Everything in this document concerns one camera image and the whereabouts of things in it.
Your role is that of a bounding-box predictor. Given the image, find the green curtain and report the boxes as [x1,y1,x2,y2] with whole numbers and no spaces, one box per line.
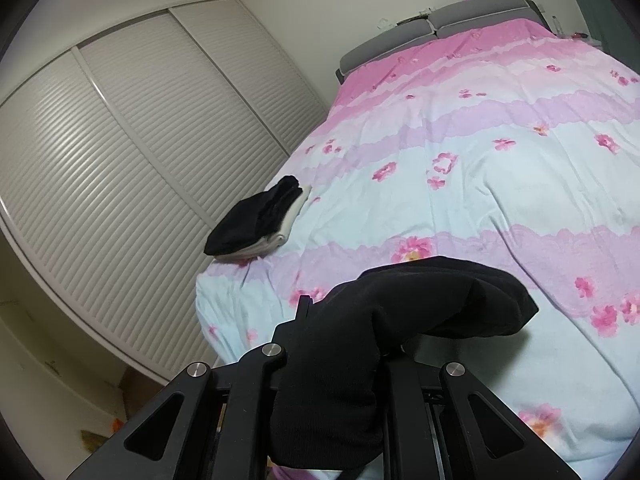
[565,0,640,63]

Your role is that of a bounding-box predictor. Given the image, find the white louvered wardrobe door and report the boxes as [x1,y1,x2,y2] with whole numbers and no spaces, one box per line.
[0,47,222,383]
[167,0,334,159]
[77,9,292,241]

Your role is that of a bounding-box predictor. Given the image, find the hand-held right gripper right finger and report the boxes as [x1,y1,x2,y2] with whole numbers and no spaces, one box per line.
[382,332,583,480]

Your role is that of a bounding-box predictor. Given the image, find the pink floral blanket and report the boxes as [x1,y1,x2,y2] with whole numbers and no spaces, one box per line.
[195,17,640,480]

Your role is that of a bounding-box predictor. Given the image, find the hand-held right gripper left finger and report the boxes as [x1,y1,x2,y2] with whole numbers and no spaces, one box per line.
[66,296,312,480]

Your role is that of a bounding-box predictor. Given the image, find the orange colourful object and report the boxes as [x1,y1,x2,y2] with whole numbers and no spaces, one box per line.
[79,417,124,457]

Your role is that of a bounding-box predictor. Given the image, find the brown cardboard box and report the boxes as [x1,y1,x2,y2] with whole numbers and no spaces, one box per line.
[122,366,167,422]

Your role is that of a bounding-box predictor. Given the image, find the black pants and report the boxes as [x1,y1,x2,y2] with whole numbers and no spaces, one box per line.
[269,255,540,474]

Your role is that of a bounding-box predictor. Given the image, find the grey padded headboard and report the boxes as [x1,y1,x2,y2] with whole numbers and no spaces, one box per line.
[334,0,546,86]

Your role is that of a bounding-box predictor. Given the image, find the folded black garment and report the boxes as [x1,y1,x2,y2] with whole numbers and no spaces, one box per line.
[203,175,305,256]

